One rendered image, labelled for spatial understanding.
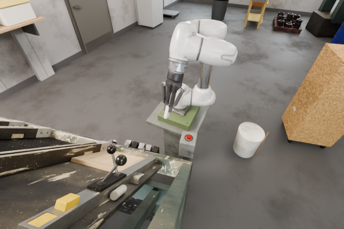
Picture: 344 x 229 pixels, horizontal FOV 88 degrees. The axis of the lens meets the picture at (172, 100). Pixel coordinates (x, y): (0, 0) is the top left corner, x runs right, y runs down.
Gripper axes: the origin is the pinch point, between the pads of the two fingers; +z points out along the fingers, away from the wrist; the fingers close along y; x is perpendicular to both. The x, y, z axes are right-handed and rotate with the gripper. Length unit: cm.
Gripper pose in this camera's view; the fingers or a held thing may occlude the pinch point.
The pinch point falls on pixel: (167, 111)
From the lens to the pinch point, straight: 89.2
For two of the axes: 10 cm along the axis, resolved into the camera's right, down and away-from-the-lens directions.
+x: 4.4, -2.0, 8.8
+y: 8.8, 3.2, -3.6
